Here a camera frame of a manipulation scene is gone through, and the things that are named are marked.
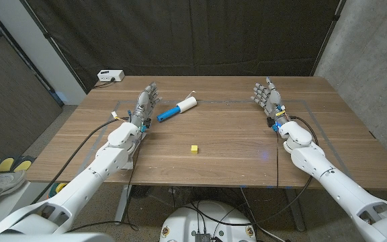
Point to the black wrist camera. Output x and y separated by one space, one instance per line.
270 121
147 122

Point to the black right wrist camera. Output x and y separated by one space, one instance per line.
270 121

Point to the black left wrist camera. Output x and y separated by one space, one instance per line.
147 122

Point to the black backdrop stand pole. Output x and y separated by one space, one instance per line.
327 38
49 40

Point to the small yellow block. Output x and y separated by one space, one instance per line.
194 149

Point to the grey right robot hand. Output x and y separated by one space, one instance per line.
274 101

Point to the white robot chest edge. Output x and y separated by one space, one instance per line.
45 238

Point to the black backdrop curtain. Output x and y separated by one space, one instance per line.
193 33

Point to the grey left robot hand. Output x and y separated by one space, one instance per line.
143 101

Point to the yellow black slipper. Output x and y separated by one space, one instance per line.
4 164
23 164

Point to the grey table leg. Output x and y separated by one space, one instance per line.
296 211
123 205

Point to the colourful floor item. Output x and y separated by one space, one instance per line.
57 190

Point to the grey white sneaker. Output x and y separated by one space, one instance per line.
2 185

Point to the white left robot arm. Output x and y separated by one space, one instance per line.
79 188

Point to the white power outlet box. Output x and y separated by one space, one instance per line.
110 75

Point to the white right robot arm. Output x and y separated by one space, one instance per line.
331 181

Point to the white robot torso base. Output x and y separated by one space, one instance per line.
210 215

